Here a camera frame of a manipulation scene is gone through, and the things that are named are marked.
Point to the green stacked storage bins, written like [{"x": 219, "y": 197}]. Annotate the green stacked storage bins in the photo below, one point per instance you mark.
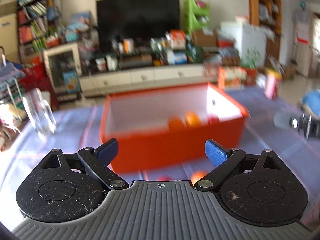
[{"x": 196, "y": 15}]

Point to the orange cardboard carton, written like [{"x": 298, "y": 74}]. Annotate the orange cardboard carton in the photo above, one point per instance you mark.
[{"x": 231, "y": 77}]

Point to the orange fruit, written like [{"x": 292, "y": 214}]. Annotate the orange fruit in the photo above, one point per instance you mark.
[
  {"x": 197, "y": 175},
  {"x": 192, "y": 119},
  {"x": 175, "y": 123}
]

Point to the orange fruit on table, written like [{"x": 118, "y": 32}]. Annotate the orange fruit on table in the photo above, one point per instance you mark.
[{"x": 197, "y": 175}]

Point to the white glass-door cabinet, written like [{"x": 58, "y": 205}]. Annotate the white glass-door cabinet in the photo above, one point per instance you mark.
[{"x": 63, "y": 67}]

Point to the white mini fridge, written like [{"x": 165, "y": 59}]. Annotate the white mini fridge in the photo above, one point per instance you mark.
[{"x": 249, "y": 41}]

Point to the black flat television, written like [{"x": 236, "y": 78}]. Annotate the black flat television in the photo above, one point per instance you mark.
[{"x": 140, "y": 20}]

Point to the wooden shelf unit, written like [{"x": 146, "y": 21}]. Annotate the wooden shelf unit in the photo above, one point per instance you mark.
[{"x": 268, "y": 14}]

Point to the dark bookshelf with books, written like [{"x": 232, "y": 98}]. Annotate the dark bookshelf with books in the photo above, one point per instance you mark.
[{"x": 37, "y": 26}]

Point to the white TV cabinet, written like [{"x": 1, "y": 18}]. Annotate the white TV cabinet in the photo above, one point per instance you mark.
[{"x": 141, "y": 78}]

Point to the red fruit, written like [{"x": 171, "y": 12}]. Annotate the red fruit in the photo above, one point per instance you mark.
[{"x": 213, "y": 119}]

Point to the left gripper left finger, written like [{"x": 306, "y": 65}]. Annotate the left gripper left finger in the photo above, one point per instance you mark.
[{"x": 96, "y": 161}]

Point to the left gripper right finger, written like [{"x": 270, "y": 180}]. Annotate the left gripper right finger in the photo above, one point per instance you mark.
[{"x": 225, "y": 162}]

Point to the orange rectangular box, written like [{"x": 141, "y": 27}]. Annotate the orange rectangular box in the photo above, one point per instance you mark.
[{"x": 138, "y": 121}]

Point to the clear glass jar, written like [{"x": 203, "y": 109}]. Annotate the clear glass jar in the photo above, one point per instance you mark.
[{"x": 39, "y": 113}]

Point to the pink cylindrical can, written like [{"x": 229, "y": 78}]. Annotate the pink cylindrical can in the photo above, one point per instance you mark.
[{"x": 272, "y": 83}]

